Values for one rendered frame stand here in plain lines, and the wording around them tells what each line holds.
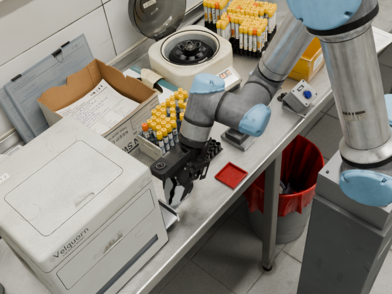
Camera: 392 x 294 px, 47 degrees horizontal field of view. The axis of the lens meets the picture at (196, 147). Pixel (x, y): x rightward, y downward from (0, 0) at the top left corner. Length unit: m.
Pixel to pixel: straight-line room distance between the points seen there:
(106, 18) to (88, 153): 0.70
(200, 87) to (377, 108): 0.38
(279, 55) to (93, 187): 0.48
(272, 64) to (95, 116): 0.63
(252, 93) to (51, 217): 0.50
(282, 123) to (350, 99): 0.60
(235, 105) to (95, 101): 0.60
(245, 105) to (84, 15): 0.71
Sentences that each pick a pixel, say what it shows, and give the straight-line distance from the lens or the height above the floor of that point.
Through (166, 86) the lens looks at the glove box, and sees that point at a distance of 1.46.
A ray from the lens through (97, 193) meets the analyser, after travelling 0.91.
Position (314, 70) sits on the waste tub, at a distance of 1.55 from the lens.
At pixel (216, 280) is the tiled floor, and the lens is 2.07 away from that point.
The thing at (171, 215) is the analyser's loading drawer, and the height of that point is 0.91.
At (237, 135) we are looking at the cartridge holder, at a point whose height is 0.89.
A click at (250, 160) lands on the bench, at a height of 0.87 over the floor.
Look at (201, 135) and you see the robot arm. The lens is 1.05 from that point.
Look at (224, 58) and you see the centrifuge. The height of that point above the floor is 0.98.
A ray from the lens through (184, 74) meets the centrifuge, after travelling 1.42.
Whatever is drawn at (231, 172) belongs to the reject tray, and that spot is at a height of 0.88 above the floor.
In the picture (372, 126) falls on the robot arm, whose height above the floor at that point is 1.26.
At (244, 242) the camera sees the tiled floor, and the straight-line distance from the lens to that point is 2.16.
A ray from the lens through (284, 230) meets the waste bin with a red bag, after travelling 2.03.
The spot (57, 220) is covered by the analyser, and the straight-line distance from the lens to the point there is 0.90.
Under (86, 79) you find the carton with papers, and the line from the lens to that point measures 1.51.
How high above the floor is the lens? 1.87
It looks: 48 degrees down
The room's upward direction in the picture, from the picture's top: 8 degrees counter-clockwise
